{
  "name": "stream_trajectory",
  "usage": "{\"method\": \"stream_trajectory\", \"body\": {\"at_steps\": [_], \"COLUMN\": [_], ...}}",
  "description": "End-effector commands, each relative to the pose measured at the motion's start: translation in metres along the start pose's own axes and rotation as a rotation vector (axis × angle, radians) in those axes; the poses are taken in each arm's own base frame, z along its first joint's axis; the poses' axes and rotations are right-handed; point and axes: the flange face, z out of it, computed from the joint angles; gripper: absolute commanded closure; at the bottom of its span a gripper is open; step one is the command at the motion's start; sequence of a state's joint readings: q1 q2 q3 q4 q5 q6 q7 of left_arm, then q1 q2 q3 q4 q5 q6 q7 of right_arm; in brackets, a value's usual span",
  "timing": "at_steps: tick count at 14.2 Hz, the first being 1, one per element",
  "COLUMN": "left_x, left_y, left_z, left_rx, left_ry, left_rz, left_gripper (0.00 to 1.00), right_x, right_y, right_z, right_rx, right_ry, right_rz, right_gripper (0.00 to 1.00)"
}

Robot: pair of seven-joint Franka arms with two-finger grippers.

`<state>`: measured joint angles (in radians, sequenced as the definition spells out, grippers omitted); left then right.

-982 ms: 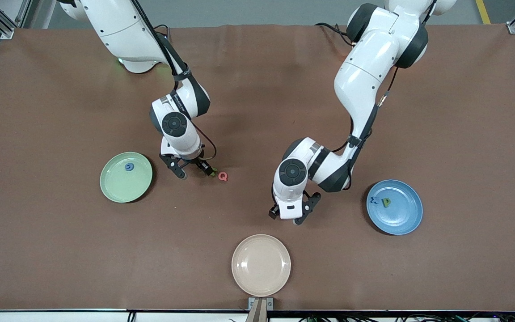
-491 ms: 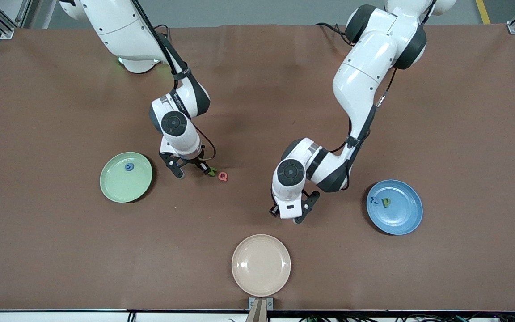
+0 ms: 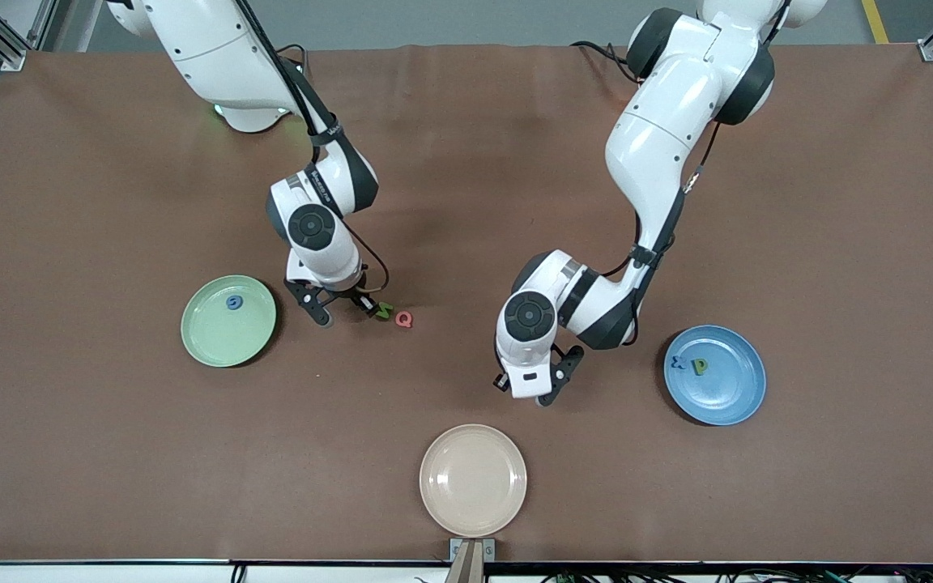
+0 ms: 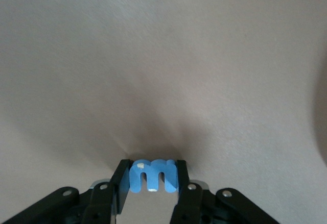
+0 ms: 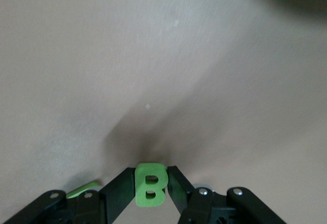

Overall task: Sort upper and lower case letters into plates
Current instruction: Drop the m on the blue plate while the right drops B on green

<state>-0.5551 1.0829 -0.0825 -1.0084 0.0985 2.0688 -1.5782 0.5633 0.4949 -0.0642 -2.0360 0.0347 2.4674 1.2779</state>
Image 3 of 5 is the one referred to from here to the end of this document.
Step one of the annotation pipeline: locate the black cable bundle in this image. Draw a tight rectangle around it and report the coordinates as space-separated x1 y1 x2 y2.
543 567 933 583

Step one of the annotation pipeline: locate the brown table cover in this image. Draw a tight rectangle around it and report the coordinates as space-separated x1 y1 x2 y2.
0 42 933 565

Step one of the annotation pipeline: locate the beige plate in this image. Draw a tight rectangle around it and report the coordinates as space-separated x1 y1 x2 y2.
419 423 528 538

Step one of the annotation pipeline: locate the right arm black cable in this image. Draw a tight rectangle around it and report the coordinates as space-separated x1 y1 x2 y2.
236 0 390 296

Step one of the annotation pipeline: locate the left arm base cable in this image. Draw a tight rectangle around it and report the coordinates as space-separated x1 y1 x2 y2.
570 40 637 82

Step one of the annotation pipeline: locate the blue plate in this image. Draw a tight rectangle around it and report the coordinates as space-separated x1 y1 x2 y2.
663 325 767 427

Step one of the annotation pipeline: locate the green plate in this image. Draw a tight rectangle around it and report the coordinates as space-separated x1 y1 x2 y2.
181 274 278 368

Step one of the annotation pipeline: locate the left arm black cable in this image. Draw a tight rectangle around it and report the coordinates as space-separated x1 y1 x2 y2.
620 121 718 280

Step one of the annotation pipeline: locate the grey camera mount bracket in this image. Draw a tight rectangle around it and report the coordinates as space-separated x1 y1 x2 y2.
444 538 496 583

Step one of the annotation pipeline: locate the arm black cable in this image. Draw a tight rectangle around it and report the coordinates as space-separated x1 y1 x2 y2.
236 0 390 296
620 121 718 280

